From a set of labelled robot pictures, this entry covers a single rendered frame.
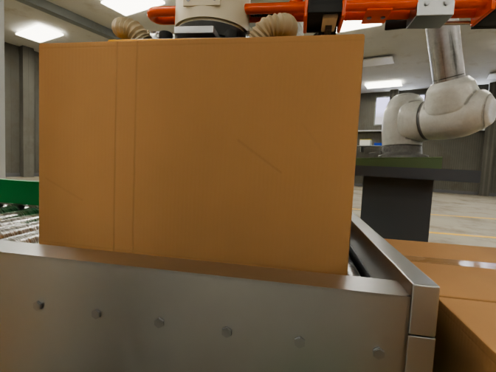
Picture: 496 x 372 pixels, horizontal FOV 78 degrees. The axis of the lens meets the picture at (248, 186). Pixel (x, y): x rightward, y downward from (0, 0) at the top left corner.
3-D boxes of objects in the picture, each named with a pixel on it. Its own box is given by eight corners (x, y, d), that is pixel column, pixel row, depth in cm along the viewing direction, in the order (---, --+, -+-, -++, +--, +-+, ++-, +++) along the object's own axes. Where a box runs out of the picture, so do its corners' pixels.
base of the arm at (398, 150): (367, 162, 144) (368, 150, 144) (421, 162, 136) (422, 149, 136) (367, 158, 127) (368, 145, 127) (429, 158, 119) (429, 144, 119)
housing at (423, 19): (416, 15, 61) (418, -9, 61) (404, 29, 68) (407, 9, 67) (455, 14, 60) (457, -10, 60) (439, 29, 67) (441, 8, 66)
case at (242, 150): (38, 246, 62) (38, 42, 59) (142, 215, 101) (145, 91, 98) (347, 281, 51) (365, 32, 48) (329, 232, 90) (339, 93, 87)
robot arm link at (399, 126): (394, 150, 142) (396, 102, 142) (436, 146, 126) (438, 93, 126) (373, 146, 133) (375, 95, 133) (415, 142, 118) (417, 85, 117)
